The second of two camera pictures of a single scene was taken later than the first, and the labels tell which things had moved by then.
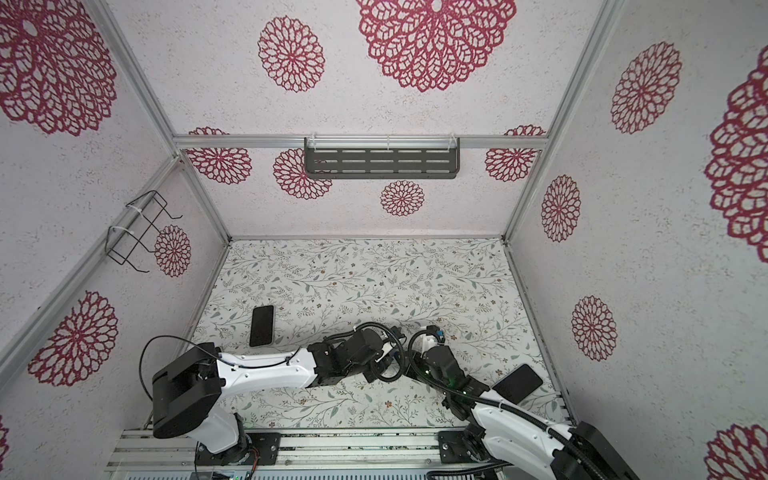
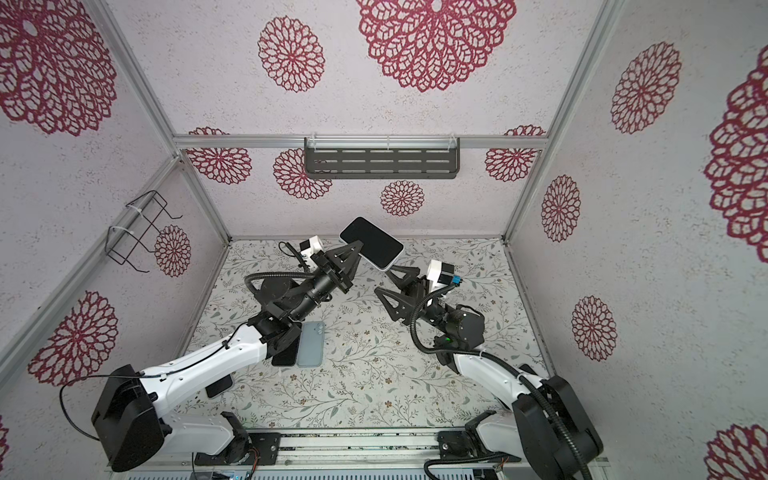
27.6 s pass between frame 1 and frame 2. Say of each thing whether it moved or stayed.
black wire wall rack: stayed
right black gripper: moved
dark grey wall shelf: stayed
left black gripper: moved
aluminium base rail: stayed
